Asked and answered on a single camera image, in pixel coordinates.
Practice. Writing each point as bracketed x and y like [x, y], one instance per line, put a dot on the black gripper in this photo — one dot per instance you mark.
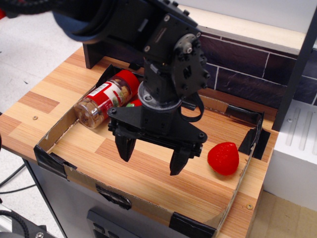
[170, 129]

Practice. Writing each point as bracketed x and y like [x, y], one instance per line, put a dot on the basil bottle with red cap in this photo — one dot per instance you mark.
[115, 92]

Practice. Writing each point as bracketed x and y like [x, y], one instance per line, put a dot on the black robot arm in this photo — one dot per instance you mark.
[174, 66]

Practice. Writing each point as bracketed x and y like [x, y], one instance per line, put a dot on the cardboard fence with black tape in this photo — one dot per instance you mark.
[80, 170]

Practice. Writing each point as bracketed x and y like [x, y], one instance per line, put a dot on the red toy chili pepper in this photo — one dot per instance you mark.
[134, 103]

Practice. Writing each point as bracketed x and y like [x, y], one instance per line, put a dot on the red toy strawberry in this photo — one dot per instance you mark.
[224, 158]

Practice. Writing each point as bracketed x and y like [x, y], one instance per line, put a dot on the black control panel on cabinet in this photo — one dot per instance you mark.
[102, 227]

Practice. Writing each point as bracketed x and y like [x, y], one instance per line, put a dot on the dark brick pattern back panel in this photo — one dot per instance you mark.
[252, 72]

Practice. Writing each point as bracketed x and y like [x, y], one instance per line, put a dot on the black metal frame corner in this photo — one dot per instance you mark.
[12, 225]

